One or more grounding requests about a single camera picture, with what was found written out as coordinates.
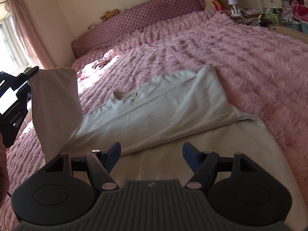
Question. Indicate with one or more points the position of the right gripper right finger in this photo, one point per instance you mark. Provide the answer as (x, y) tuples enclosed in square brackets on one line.
[(203, 165)]

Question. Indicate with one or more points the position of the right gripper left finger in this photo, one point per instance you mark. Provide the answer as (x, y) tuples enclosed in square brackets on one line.
[(100, 164)]

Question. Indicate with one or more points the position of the white sweatshirt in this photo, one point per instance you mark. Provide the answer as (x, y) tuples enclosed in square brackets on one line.
[(152, 123)]

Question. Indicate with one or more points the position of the small pink garment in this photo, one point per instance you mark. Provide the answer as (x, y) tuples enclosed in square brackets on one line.
[(91, 68)]

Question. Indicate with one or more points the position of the pink fluffy blanket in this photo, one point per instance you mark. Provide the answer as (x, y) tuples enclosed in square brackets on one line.
[(262, 72)]

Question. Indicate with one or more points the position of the pink curtain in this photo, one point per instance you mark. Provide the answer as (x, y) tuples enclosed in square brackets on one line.
[(30, 41)]

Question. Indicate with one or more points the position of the brown teddy bear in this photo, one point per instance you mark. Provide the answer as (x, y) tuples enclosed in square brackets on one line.
[(109, 14)]

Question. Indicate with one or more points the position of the wooden nightstand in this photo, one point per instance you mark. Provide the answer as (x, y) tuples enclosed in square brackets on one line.
[(246, 17)]

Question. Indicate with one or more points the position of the red snack bag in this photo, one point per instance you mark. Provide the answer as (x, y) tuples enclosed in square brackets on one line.
[(219, 6)]

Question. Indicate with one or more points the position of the purple quilted headboard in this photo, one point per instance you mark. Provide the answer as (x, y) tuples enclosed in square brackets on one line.
[(132, 19)]

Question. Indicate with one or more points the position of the white bedside lamp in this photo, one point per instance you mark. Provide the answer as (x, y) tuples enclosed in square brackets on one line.
[(234, 4)]

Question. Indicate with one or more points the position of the white storage shelf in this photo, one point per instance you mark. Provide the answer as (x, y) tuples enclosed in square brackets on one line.
[(289, 13)]

